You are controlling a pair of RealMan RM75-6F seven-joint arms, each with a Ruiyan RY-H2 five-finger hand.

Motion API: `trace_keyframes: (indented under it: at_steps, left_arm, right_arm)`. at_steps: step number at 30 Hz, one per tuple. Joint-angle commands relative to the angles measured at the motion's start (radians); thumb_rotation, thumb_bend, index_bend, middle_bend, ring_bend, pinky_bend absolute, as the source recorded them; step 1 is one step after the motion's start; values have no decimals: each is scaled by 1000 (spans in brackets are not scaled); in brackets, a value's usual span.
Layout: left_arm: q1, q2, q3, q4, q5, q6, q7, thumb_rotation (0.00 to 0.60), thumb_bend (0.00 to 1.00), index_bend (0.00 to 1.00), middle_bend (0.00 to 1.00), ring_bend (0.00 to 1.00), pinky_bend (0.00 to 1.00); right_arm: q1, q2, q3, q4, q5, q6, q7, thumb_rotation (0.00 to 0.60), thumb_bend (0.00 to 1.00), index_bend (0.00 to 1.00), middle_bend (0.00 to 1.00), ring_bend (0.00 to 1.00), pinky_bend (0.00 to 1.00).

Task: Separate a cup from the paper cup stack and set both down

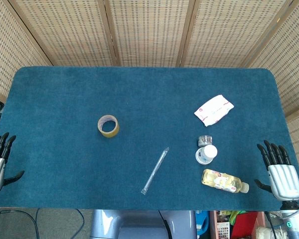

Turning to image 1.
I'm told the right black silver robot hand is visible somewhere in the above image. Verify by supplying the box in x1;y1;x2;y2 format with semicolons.
254;139;299;202

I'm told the white wrapped roll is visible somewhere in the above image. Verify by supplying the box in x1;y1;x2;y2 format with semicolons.
254;226;286;239

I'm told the yellow-green cloth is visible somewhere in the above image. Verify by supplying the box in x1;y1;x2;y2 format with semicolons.
228;210;248;222

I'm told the red box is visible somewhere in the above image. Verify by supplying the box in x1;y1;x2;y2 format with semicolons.
231;216;255;239

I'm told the yellow liquid plastic bottle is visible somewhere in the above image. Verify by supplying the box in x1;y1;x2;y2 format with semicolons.
201;168;250;194

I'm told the pink plastic basket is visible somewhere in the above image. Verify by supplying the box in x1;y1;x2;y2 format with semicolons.
209;210;267;239

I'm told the clear round paper clip box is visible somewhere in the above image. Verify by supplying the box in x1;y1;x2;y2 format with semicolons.
197;135;214;147

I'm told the blue plastic floor object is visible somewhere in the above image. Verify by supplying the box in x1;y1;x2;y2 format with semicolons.
195;210;210;239

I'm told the white tissue packet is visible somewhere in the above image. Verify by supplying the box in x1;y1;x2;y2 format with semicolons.
193;94;235;127

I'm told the blue carpet table mat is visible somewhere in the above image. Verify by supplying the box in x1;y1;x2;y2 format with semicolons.
0;66;299;211

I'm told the yellow packing tape roll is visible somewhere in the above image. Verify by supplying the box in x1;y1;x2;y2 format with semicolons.
97;114;120;138

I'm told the plastic-wrapped drinking straw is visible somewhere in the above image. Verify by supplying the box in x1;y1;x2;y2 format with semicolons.
140;146;170;195

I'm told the blue-grey robot torso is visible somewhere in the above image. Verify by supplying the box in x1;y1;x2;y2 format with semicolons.
89;209;197;239

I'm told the woven bamboo folding screen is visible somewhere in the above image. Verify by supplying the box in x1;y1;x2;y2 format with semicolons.
0;0;299;175

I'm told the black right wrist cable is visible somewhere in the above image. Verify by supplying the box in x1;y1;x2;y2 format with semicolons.
264;211;279;239

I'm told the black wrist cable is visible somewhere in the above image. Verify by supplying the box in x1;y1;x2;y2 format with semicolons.
264;211;279;239
0;208;40;239

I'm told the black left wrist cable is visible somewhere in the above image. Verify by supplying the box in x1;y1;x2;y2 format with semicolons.
0;208;40;239

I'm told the black torso cable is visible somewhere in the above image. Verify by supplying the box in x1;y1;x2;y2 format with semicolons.
158;210;170;239

